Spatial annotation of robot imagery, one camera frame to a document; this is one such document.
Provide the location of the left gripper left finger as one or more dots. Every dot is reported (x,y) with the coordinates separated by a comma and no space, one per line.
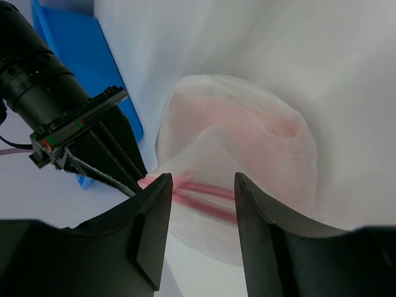
(118,253)

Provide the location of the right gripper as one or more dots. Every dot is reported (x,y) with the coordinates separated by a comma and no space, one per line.
(74,132)

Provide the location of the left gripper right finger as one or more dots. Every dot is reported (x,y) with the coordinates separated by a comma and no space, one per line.
(288,254)

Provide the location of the blue plastic bin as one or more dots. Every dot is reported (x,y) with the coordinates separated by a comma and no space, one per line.
(78,41)

